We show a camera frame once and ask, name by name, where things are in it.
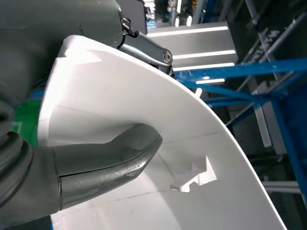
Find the blue metal shelf rack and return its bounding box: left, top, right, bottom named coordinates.
left=29, top=58, right=307, bottom=230

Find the green plastic crate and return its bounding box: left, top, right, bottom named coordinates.
left=13, top=99, right=42, bottom=147

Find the ceiling light strip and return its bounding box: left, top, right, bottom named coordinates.
left=146, top=26, right=229, bottom=38
left=172, top=49, right=237, bottom=60

